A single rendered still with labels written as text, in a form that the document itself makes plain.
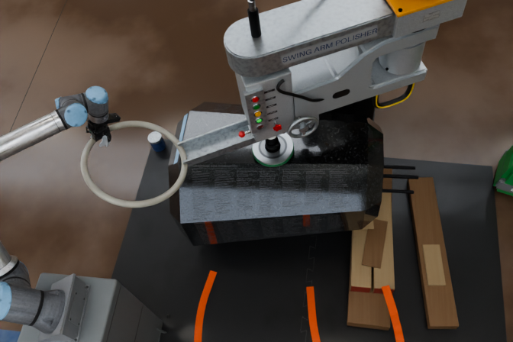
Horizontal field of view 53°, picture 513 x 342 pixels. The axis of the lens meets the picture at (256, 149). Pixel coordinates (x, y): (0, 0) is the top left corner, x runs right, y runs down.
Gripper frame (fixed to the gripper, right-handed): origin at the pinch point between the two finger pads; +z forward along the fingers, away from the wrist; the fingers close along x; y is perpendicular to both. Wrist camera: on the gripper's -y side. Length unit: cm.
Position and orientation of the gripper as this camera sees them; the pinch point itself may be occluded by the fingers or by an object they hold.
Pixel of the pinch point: (104, 140)
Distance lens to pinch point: 264.4
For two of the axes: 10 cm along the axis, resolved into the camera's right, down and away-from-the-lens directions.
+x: 7.3, 6.2, -2.8
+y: -6.5, 5.2, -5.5
